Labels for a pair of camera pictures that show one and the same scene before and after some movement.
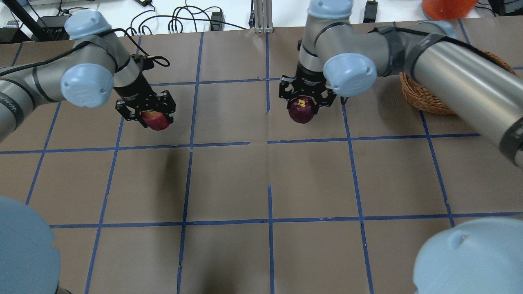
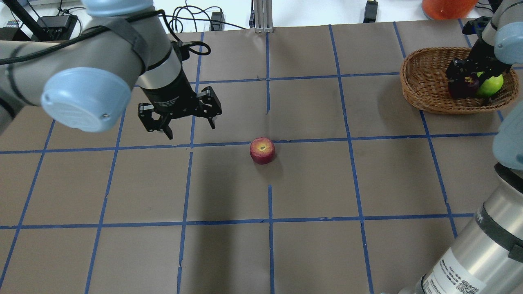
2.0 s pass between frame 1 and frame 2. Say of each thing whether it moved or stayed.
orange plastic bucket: stayed
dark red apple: moved
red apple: moved
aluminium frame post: stayed
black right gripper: moved
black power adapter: stayed
